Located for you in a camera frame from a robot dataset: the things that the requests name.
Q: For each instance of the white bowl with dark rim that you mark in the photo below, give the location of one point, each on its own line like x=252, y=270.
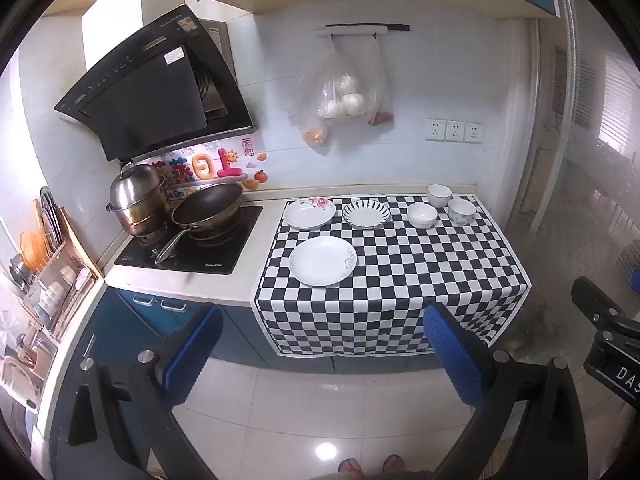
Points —
x=439, y=195

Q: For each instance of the white wall socket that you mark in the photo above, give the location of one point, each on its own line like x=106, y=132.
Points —
x=455, y=130
x=473, y=132
x=436, y=129

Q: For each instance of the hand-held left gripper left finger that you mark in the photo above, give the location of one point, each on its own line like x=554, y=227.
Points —
x=195, y=355

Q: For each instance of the dark striped plate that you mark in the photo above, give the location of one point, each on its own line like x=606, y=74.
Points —
x=365, y=214

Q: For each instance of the steel steamer pot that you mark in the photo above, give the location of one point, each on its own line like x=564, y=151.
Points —
x=137, y=195

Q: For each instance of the pink floral plate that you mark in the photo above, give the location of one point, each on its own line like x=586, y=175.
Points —
x=305, y=217

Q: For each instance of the small bag red contents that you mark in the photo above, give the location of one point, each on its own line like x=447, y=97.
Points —
x=382, y=118

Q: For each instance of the clear bag of buns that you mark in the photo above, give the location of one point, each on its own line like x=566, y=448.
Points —
x=342, y=90

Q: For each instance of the glass sliding door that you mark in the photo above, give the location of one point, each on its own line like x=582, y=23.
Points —
x=590, y=160

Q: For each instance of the colourful wall stickers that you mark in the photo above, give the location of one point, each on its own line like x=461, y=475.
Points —
x=205, y=166

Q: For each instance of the person's left foot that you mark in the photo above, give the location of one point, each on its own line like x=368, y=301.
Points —
x=350, y=466

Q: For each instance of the steel sink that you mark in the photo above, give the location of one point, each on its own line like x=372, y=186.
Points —
x=25, y=370

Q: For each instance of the wooden cutting board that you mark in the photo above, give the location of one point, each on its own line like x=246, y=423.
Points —
x=82, y=250

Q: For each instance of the dish rack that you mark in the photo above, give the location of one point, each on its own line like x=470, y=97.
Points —
x=55, y=285

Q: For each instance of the black range hood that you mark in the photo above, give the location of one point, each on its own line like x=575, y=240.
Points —
x=150, y=95

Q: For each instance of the large white plate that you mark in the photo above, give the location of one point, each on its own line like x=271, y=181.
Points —
x=320, y=262

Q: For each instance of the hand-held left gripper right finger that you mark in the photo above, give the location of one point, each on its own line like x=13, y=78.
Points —
x=452, y=355

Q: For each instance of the plain white bowl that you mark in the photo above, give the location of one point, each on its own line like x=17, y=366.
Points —
x=421, y=215

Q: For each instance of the black white checkered cloth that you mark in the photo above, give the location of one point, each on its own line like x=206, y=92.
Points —
x=400, y=270

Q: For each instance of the wall hook rail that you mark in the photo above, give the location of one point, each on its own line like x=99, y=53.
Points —
x=360, y=30

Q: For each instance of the person's right foot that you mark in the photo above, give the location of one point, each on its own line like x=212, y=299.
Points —
x=393, y=463

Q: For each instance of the black glass gas stove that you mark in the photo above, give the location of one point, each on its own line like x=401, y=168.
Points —
x=210, y=255

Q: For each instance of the small bag orange contents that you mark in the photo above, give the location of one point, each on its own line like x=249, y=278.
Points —
x=315, y=136

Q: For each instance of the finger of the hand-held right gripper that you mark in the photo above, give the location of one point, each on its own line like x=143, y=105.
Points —
x=595, y=300

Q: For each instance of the person's foot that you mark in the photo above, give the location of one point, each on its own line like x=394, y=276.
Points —
x=350, y=466
x=393, y=463

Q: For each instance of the floral blue rim bowl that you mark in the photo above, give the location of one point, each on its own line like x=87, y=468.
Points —
x=461, y=211

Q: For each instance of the blue lower cabinet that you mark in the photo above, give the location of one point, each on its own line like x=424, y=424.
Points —
x=150, y=330

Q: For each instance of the orange strainer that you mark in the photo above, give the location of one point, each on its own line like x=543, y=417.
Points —
x=34, y=250

